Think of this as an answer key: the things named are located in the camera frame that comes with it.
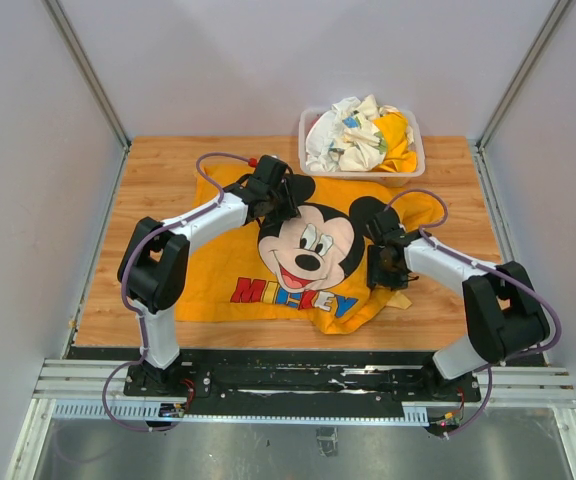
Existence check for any yellow pillowcase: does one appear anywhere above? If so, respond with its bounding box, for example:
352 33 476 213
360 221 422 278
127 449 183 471
174 175 442 334

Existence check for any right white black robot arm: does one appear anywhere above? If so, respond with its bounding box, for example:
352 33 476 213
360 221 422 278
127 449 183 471
367 209 551 400

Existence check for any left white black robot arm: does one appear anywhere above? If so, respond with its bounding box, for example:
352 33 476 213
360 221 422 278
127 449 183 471
117 152 299 396

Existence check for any translucent plastic bin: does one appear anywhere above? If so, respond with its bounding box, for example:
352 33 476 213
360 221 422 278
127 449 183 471
298 106 426 188

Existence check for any white printed cloth in bin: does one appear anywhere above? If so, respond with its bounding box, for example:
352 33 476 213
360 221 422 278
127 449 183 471
306 95 413 172

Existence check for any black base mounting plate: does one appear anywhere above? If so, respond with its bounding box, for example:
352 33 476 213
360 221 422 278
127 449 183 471
123 349 482 413

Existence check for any yellow cloth in bin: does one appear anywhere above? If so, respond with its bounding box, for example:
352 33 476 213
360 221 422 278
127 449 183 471
373 112 418 173

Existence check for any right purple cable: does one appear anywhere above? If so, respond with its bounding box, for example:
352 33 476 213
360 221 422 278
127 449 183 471
382 188 564 441

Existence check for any purple cable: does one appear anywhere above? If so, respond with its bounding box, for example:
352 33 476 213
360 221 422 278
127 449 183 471
382 188 564 441
102 151 259 434

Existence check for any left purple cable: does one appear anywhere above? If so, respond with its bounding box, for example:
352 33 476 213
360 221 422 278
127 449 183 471
102 151 259 434

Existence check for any left aluminium frame post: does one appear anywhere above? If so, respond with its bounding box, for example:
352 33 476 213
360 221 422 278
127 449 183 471
41 0 132 151

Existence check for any aluminium frame post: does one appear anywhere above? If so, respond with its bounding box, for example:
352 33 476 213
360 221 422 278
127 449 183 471
475 0 576 151
41 0 132 151

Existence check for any grey slotted cable duct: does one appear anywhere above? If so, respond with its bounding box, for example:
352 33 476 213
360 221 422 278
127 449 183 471
52 400 430 427

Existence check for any right aluminium frame post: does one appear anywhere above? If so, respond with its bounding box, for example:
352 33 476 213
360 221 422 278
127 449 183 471
475 0 576 151

